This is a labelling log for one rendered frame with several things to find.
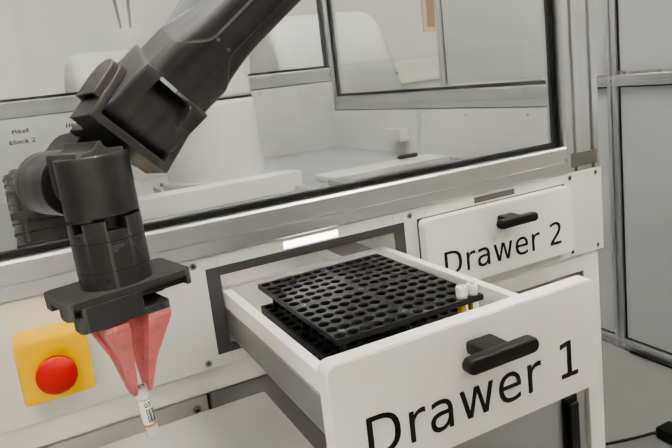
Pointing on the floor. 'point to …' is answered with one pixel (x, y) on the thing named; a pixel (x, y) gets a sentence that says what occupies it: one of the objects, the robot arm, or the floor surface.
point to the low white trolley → (226, 429)
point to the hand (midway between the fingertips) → (139, 382)
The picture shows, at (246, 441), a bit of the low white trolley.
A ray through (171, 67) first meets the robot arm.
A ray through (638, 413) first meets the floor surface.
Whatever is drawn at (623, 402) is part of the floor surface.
